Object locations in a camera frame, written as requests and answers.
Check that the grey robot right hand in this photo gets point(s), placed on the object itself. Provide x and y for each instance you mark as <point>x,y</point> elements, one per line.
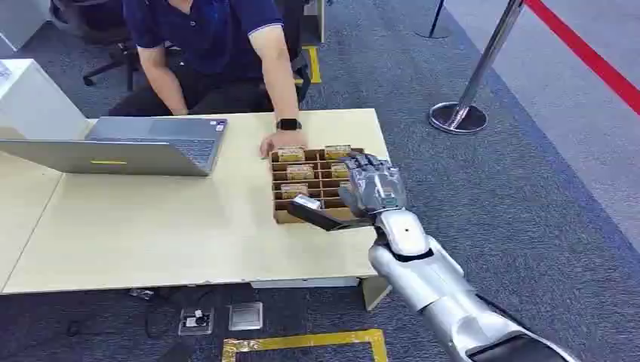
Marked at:
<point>375,187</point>

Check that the black tray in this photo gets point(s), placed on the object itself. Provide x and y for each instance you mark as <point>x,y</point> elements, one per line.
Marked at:
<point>325,220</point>

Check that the white card with print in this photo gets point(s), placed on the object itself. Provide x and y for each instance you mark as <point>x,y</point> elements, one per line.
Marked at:
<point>307,202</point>

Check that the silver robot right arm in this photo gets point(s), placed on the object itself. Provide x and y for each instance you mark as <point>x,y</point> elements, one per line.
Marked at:
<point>435,290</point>

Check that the yellow printed card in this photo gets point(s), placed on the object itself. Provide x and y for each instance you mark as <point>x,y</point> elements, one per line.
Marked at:
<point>338,151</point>
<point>340,171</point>
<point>294,190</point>
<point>291,154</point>
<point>300,172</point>

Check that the wooden card box with slots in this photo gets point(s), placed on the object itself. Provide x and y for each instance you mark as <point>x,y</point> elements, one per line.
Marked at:
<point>305,216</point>

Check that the person's left hand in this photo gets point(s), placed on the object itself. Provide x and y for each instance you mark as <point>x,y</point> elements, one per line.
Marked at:
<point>282,141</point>

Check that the pale desk leg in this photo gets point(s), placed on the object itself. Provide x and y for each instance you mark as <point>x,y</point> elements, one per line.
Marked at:
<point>375,292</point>

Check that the black smartwatch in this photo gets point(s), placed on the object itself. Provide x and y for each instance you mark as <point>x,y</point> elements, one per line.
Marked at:
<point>289,124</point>

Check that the yellow floor tape strip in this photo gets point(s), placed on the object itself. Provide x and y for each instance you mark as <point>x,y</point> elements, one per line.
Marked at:
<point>313,64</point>

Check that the white furniture panel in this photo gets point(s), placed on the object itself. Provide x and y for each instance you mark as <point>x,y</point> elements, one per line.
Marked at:
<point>315,20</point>

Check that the grey floor cover plate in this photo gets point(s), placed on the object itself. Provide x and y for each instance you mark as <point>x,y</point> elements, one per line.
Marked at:
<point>245,315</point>

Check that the person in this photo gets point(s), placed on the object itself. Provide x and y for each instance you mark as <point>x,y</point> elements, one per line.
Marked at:
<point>215,40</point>

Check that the floor socket box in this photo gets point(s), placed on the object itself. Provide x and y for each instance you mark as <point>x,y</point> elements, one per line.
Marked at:
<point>196,321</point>

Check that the red barrier belt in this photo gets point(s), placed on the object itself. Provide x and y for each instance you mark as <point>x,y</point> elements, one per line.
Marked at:
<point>590,55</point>

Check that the grey open laptop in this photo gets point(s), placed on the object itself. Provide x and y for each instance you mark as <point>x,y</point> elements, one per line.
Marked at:
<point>125,145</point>

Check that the black office chair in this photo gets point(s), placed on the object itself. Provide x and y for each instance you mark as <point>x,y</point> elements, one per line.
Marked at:
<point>110,50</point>

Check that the white cabinet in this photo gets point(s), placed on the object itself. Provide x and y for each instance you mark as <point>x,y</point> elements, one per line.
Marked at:
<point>35,100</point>

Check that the chrome stanchion post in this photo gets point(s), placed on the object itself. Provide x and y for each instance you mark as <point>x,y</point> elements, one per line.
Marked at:
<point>470,95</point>

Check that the yellow floor tape frame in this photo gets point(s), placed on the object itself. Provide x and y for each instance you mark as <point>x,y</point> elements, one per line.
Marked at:
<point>305,341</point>

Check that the black stanchion post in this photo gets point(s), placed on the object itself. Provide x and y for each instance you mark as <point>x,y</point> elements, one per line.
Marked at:
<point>434,27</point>

